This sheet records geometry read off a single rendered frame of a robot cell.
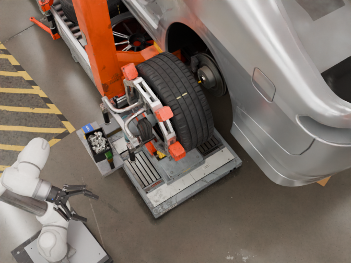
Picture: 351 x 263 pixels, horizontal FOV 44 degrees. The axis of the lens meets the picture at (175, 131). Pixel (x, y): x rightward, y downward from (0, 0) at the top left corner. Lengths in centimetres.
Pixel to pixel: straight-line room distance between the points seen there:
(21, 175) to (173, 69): 113
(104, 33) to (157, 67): 42
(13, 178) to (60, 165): 176
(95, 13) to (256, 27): 101
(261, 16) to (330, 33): 118
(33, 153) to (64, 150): 175
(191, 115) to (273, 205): 126
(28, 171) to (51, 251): 90
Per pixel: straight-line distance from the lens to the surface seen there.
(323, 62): 318
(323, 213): 364
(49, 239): 281
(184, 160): 340
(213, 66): 291
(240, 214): 350
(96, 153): 312
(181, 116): 258
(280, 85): 215
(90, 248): 303
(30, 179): 203
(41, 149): 210
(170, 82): 260
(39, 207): 282
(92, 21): 275
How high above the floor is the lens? 327
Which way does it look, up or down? 60 degrees down
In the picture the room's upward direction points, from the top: 1 degrees counter-clockwise
